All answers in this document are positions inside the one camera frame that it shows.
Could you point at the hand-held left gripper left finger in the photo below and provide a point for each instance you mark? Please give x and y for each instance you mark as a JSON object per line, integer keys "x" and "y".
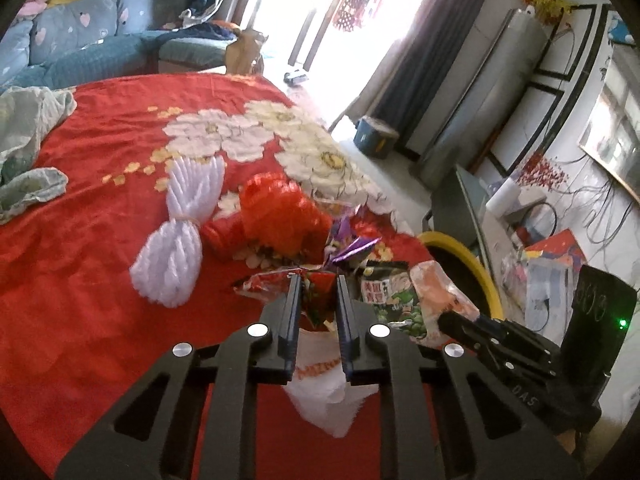
{"x": 291, "y": 320}

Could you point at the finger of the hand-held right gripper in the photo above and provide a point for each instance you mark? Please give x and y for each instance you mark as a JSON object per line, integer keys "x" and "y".
{"x": 460, "y": 327}

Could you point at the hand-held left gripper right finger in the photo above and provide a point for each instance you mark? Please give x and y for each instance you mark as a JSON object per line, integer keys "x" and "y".
{"x": 346, "y": 330}

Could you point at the red snack wrapper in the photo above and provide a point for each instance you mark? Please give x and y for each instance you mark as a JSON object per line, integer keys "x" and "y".
{"x": 320, "y": 295}

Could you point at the orange white plastic packet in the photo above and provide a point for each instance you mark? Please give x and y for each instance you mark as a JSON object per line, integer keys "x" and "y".
{"x": 440, "y": 285}

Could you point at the green snack packet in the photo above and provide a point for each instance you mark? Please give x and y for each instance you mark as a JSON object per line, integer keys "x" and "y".
{"x": 395, "y": 300}

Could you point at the yellow trash bin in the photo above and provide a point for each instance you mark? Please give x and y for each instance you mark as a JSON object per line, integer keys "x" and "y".
{"x": 485, "y": 275}

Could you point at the white plastic bag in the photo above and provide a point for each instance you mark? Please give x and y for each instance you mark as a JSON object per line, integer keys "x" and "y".
{"x": 320, "y": 395}

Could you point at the red mesh bag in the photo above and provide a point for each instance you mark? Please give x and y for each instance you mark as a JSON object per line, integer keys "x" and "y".
{"x": 280, "y": 215}

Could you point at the white yarn bundle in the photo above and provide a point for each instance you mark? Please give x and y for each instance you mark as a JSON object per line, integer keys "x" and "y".
{"x": 170, "y": 260}

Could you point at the pile of colourful papers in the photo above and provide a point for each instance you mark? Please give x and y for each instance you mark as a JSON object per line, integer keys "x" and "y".
{"x": 540, "y": 285}

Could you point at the purple foil candy wrapper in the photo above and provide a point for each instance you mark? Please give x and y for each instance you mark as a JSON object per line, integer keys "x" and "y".
{"x": 350, "y": 250}

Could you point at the red paper booklet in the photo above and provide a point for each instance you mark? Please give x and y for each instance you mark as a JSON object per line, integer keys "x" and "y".
{"x": 555, "y": 250}

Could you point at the grey glass-top console table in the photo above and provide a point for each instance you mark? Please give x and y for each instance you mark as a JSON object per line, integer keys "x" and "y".
{"x": 460, "y": 210}

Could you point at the white paper towel roll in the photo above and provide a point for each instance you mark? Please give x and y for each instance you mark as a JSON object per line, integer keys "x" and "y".
{"x": 505, "y": 197}

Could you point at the white box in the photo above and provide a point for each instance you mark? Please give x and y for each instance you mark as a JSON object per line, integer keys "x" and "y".
{"x": 527, "y": 207}

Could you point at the red flower decoration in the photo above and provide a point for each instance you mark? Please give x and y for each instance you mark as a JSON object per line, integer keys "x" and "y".
{"x": 542, "y": 172}

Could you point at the blue storage box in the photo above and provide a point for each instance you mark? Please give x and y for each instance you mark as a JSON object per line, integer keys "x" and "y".
{"x": 372, "y": 140}

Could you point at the red floral blanket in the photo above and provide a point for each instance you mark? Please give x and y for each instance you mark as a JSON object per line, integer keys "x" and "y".
{"x": 100, "y": 260}

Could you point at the white tower air conditioner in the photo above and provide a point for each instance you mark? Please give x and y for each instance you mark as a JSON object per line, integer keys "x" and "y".
{"x": 490, "y": 95}

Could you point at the dark grey curtain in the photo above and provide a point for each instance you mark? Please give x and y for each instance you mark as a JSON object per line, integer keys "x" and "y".
{"x": 430, "y": 60}

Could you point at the brown paper bag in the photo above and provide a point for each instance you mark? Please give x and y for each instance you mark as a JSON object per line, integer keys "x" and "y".
{"x": 242, "y": 55}

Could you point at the balcony sliding door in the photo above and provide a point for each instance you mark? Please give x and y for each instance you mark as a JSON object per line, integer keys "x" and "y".
{"x": 320, "y": 35}

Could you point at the light green cloth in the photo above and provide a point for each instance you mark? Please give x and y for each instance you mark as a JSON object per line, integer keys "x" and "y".
{"x": 25, "y": 125}

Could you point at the yellow flower decoration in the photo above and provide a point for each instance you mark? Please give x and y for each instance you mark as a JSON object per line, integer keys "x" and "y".
{"x": 547, "y": 2}

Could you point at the blue patterned sofa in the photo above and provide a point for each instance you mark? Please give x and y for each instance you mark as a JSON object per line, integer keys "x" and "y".
{"x": 75, "y": 50}

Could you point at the wall television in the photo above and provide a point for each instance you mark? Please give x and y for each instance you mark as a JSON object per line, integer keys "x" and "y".
{"x": 615, "y": 125}

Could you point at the blue cartoon wall sticker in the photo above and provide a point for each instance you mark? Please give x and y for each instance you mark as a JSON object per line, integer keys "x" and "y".
{"x": 619, "y": 27}

